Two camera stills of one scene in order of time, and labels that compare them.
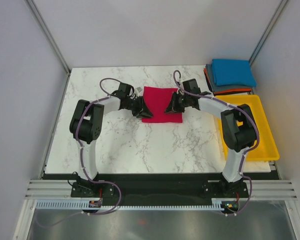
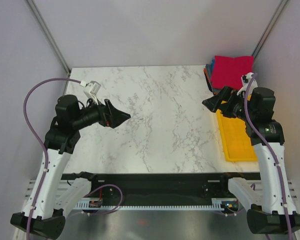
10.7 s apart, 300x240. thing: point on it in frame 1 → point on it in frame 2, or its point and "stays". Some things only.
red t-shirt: x=156 y=99 → x=227 y=71
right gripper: x=173 y=107 → x=227 y=94
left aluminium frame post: x=48 y=35 stays
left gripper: x=142 y=108 → x=106 y=119
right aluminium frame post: x=267 y=30 stays
